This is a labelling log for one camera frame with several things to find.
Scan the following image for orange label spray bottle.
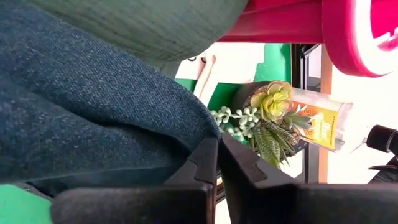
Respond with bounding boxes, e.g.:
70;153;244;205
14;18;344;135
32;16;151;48
290;88;398;184

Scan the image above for cream tote bag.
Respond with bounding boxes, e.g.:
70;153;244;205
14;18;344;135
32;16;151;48
175;42;265;108

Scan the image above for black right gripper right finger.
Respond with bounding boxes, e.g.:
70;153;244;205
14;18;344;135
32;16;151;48
217;133;398;224

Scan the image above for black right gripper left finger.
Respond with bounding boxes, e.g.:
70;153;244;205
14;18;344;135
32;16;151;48
51;138;218;224

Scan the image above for dark blue denim jeans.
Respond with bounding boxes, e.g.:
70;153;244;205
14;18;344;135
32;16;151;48
0;0;222;198

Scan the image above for dark green garment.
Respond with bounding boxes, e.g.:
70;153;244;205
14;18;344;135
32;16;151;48
27;0;249;78

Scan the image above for green table mat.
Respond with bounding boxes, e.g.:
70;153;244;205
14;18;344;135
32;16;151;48
0;43;292;224

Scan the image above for artificial succulent plant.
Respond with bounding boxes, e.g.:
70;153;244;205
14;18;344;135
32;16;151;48
210;80;312;169

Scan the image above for red plastic laundry basket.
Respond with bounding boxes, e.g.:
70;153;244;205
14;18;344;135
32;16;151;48
217;0;398;78

